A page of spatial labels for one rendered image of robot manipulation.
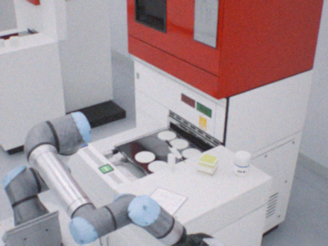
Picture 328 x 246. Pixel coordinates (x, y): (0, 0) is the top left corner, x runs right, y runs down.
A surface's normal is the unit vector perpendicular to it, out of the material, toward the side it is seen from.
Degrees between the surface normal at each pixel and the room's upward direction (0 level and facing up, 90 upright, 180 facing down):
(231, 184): 0
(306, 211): 0
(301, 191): 0
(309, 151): 90
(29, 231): 90
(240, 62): 90
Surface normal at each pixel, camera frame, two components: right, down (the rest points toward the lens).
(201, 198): 0.00, -0.87
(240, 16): 0.59, 0.40
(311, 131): -0.81, 0.29
